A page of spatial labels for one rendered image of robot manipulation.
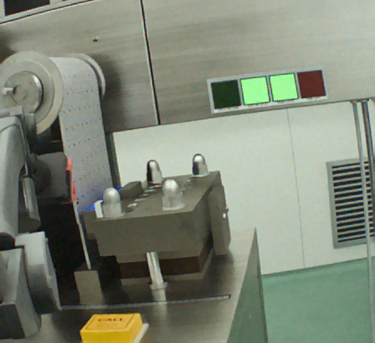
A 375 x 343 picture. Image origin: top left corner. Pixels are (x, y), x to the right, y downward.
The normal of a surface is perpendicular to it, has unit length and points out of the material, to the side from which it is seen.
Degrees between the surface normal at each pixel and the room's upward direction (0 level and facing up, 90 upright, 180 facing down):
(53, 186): 62
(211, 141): 90
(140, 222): 90
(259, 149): 90
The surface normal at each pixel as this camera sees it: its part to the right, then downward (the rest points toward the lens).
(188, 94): -0.15, 0.13
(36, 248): -0.11, -0.93
